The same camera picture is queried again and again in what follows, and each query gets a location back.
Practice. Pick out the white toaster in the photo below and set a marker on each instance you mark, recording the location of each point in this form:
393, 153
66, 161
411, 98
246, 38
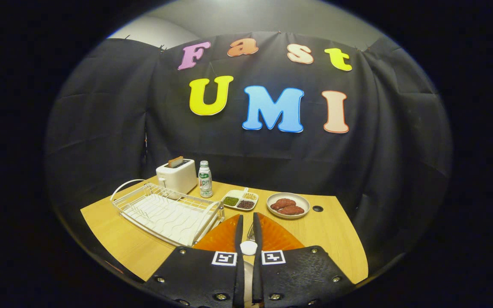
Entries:
180, 177

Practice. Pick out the black backdrop cloth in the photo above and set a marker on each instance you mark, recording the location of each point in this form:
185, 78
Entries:
109, 128

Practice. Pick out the toast slice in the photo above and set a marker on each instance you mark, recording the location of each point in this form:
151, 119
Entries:
175, 162

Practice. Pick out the beige round plate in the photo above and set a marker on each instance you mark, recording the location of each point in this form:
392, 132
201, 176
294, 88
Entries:
248, 282

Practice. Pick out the white-tipped spoon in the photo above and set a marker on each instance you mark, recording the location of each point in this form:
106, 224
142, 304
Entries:
248, 247

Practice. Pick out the red meat piece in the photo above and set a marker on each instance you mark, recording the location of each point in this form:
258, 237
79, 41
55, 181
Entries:
292, 210
283, 203

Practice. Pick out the clear bottle green label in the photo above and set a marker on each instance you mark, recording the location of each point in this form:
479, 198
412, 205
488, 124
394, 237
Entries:
205, 182

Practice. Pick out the beige shallow bowl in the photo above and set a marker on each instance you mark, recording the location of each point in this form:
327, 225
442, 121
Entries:
302, 202

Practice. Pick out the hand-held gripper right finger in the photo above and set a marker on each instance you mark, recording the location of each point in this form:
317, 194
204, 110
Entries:
298, 278

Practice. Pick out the white divided bean tray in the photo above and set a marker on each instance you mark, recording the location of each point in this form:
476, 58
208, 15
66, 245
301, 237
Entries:
240, 193

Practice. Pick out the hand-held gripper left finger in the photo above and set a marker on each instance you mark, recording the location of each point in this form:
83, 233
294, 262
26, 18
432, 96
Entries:
199, 278

